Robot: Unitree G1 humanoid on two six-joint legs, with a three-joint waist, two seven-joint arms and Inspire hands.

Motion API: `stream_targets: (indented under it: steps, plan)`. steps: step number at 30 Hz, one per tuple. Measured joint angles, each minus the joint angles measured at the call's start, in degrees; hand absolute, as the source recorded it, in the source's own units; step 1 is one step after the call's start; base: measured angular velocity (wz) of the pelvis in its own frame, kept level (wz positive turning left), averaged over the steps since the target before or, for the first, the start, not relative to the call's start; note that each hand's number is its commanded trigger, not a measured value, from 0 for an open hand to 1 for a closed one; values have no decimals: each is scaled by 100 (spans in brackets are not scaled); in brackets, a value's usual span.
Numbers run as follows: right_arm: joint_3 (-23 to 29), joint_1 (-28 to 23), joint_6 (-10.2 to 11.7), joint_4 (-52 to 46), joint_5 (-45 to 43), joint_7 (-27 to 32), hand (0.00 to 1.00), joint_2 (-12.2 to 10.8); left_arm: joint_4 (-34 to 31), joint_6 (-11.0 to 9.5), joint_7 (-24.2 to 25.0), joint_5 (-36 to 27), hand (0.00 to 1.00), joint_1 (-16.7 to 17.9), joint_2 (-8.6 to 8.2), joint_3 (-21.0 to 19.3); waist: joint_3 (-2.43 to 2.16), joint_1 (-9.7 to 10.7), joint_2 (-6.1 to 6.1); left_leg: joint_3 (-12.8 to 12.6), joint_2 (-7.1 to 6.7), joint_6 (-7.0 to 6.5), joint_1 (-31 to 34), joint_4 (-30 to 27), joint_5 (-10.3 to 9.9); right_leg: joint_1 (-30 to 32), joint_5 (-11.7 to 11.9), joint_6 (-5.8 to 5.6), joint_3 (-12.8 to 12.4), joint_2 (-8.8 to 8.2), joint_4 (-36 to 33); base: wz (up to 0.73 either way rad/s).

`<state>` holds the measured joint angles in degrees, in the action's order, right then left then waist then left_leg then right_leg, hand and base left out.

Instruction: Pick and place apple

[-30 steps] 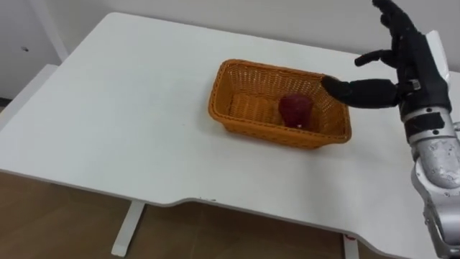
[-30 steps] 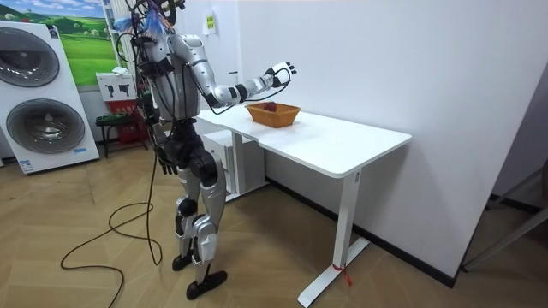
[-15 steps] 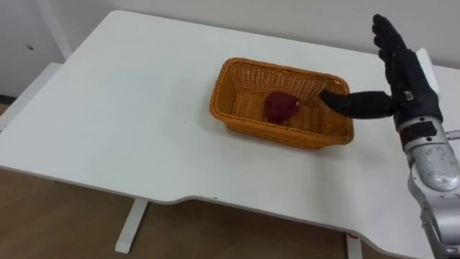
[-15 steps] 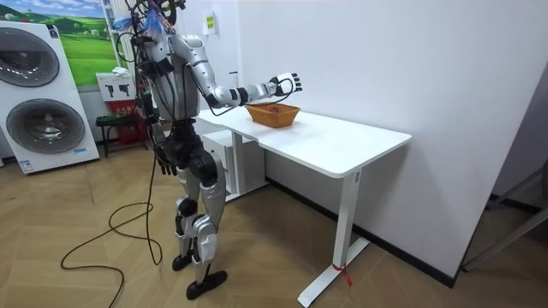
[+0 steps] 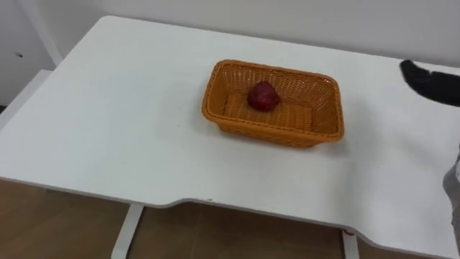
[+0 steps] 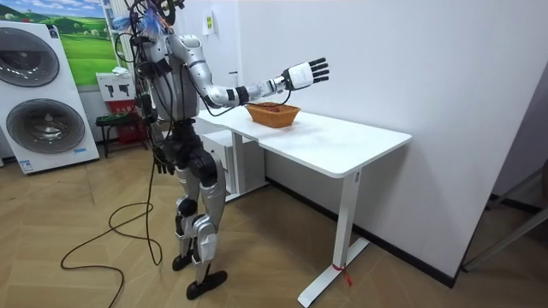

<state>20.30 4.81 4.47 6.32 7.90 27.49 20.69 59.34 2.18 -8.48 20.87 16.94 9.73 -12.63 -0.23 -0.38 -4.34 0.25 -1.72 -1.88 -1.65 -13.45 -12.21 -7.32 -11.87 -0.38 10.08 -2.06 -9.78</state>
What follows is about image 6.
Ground cable bundle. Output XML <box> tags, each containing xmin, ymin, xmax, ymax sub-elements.
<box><xmin>111</xmin><ymin>0</ymin><xmax>188</xmax><ymax>40</ymax></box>

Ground white drawer cabinet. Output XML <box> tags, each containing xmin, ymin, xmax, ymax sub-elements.
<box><xmin>200</xmin><ymin>129</ymin><xmax>267</xmax><ymax>203</ymax></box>

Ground white washing machine tower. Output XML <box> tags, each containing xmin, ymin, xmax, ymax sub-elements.
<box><xmin>0</xmin><ymin>20</ymin><xmax>101</xmax><ymax>175</ymax></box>

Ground white printed box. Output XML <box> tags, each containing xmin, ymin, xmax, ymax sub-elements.
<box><xmin>95</xmin><ymin>71</ymin><xmax>137</xmax><ymax>103</ymax></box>

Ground white wall switch yellow label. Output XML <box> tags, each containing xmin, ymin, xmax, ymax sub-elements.
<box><xmin>201</xmin><ymin>9</ymin><xmax>216</xmax><ymax>37</ymax></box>

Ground white shelf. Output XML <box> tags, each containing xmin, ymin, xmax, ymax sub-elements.
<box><xmin>101</xmin><ymin>0</ymin><xmax>136</xmax><ymax>72</ymax></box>

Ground green landscape wall poster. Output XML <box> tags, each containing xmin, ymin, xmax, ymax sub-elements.
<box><xmin>0</xmin><ymin>0</ymin><xmax>130</xmax><ymax>89</ymax></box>

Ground robot body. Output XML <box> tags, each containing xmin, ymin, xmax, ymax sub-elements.
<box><xmin>128</xmin><ymin>0</ymin><xmax>207</xmax><ymax>126</ymax></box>

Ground grey metal frame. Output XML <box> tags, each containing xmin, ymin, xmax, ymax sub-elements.
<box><xmin>459</xmin><ymin>158</ymin><xmax>548</xmax><ymax>274</ymax></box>

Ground red ribbon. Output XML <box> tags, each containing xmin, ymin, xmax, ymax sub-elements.
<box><xmin>331</xmin><ymin>263</ymin><xmax>354</xmax><ymax>288</ymax></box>

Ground robot legs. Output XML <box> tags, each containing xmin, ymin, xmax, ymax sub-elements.
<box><xmin>161</xmin><ymin>119</ymin><xmax>229</xmax><ymax>301</ymax></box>

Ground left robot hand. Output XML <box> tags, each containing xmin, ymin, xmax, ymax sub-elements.
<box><xmin>152</xmin><ymin>146</ymin><xmax>176</xmax><ymax>176</ymax></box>

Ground black floor cable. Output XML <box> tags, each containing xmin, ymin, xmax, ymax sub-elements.
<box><xmin>59</xmin><ymin>157</ymin><xmax>164</xmax><ymax>308</ymax></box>

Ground red box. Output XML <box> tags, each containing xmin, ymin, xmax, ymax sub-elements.
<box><xmin>106</xmin><ymin>99</ymin><xmax>147</xmax><ymax>145</ymax></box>

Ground black stool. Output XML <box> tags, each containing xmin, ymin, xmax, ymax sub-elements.
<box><xmin>94</xmin><ymin>112</ymin><xmax>150</xmax><ymax>160</ymax></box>

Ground white desk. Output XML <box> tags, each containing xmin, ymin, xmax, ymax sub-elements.
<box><xmin>194</xmin><ymin>106</ymin><xmax>414</xmax><ymax>308</ymax></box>

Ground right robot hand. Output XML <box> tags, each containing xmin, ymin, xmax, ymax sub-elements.
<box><xmin>282</xmin><ymin>56</ymin><xmax>331</xmax><ymax>92</ymax></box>

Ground brown wicker basket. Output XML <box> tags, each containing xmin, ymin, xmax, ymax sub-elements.
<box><xmin>244</xmin><ymin>101</ymin><xmax>301</xmax><ymax>129</ymax></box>

